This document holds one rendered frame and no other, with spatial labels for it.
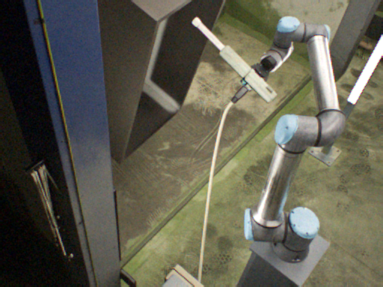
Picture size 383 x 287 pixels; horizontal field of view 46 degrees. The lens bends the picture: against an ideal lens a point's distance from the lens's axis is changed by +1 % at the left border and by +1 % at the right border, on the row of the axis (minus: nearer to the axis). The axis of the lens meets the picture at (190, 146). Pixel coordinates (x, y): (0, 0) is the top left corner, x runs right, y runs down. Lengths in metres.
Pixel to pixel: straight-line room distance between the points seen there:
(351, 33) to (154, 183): 2.04
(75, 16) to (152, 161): 2.33
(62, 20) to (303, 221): 1.51
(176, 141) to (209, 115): 0.40
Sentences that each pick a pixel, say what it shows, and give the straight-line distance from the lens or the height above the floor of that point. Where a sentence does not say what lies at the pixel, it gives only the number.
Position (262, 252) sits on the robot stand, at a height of 0.64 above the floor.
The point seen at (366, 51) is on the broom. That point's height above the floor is 0.07.
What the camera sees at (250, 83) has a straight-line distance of 1.96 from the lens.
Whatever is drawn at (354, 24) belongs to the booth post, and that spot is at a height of 0.60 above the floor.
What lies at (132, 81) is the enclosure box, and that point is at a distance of 2.12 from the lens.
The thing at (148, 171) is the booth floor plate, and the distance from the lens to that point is 3.23.
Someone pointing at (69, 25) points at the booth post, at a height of 2.07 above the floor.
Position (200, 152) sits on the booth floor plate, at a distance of 3.37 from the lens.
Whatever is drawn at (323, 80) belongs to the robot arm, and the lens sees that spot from 1.93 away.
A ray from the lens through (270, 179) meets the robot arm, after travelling 1.91.
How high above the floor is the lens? 2.70
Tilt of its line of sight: 52 degrees down
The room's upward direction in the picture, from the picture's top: 8 degrees clockwise
